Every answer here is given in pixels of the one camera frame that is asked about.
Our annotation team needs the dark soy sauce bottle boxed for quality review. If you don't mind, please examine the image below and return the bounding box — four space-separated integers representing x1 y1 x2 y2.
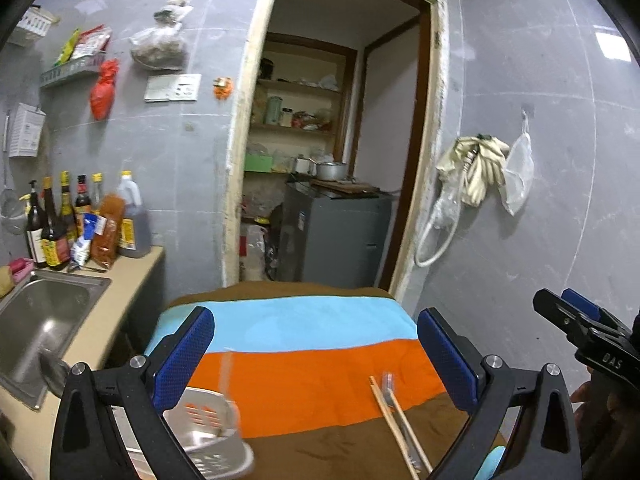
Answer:
26 180 47 269

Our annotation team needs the red plastic bag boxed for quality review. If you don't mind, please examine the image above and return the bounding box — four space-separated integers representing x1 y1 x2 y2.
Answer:
89 58 119 120

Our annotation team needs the metal cooking pot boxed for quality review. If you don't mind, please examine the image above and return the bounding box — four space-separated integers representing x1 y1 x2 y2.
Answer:
316 162 348 181

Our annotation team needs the grey mini fridge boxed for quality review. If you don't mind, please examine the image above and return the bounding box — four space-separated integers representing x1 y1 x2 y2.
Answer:
276 182 392 289

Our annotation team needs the wooden door frame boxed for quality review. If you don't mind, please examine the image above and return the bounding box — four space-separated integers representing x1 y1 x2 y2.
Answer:
219 0 450 302

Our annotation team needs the white wall pouch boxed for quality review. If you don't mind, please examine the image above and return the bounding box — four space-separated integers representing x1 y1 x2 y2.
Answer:
9 103 46 158

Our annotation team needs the silver fork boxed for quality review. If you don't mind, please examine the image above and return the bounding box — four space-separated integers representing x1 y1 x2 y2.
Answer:
382 372 431 474

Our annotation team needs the wooden chopstick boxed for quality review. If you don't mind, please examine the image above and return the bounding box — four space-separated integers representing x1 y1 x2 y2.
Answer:
383 388 433 474
218 348 239 430
369 376 419 480

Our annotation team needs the striped blue orange brown cloth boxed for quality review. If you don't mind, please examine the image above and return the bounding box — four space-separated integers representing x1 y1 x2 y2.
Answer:
151 282 466 479

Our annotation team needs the green box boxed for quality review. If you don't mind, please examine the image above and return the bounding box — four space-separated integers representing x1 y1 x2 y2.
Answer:
244 154 273 174

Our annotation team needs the white plastic utensil holder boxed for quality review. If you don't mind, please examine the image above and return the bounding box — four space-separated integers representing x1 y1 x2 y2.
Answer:
112 386 256 480

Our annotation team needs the grey wall shelf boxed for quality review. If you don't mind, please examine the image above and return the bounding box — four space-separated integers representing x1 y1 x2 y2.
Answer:
39 51 106 89

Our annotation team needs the yellow sponge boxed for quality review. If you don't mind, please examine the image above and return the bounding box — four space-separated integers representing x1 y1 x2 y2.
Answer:
0 266 15 298

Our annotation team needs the orange wall hook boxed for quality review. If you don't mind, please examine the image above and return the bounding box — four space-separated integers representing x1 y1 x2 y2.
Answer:
213 77 233 101

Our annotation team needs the white wall socket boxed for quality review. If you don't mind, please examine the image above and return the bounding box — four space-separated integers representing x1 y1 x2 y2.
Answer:
143 74 202 103

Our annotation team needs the right hand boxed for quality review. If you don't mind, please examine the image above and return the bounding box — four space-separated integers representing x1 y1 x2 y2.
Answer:
570 370 639 479

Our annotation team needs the hanging wire strainer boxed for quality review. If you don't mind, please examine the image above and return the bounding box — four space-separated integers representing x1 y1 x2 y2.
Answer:
1 164 26 235

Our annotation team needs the dark sauce bottle yellow label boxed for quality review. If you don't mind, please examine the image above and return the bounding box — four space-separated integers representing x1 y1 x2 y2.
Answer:
41 176 70 271

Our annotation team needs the orange spice bag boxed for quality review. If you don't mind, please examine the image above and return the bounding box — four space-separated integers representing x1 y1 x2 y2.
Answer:
91 193 126 269

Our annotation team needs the white plastic basket shelf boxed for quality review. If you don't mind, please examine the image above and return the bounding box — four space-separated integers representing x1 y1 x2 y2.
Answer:
8 6 60 48

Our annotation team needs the clear bag of dried goods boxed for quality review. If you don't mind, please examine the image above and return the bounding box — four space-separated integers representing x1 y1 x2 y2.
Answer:
129 0 193 72

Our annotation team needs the stainless steel sink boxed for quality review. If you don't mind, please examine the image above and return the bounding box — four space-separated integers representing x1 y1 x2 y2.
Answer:
0 270 111 411

